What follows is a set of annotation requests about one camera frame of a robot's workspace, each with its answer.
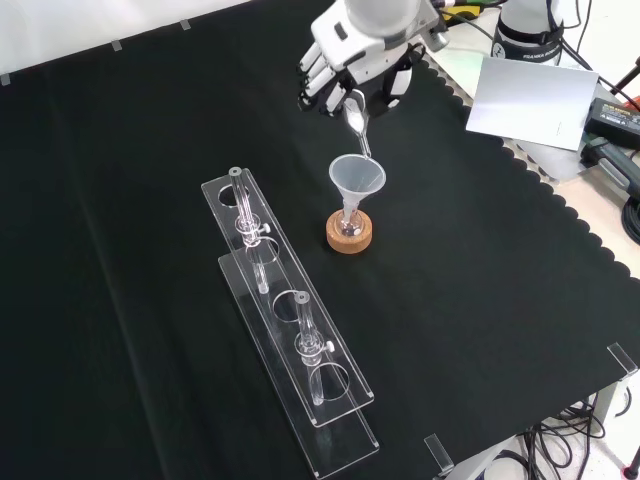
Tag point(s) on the small round-bottom glass flask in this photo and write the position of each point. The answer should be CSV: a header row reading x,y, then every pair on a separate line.
x,y
350,228

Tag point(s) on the pale board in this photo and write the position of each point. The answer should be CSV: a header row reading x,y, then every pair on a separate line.
x,y
530,102

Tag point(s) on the black power adapter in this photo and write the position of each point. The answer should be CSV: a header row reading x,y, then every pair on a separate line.
x,y
615,114

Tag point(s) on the clear acrylic edge clip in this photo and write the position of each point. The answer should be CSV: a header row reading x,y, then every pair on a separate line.
x,y
623,358
438,454

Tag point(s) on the translucent plastic funnel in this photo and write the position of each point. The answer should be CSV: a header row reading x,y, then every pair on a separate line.
x,y
350,175

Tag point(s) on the black bench cloth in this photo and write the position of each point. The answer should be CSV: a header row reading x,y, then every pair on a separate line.
x,y
150,250

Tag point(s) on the yellow stop button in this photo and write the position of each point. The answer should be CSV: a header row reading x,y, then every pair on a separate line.
x,y
465,9

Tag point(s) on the grey tape piece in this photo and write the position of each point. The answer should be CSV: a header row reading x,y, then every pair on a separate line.
x,y
5,79
116,45
185,24

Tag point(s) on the clear acrylic funnel stand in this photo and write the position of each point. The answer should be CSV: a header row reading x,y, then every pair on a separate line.
x,y
300,350

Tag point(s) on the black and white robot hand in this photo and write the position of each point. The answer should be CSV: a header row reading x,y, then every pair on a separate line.
x,y
350,45

